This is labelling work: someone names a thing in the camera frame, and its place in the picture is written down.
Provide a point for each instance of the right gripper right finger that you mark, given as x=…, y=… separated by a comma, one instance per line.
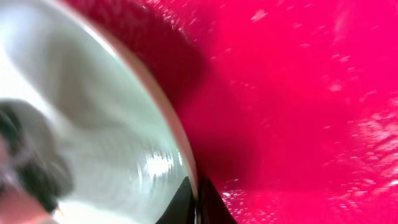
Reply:
x=211, y=206

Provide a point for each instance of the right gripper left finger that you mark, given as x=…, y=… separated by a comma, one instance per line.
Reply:
x=181, y=209

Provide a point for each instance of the light blue plate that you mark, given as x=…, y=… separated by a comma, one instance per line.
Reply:
x=114, y=126

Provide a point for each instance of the pink sponge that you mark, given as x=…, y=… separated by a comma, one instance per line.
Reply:
x=30, y=162

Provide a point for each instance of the red plastic tray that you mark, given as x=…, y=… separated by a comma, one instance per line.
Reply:
x=290, y=106

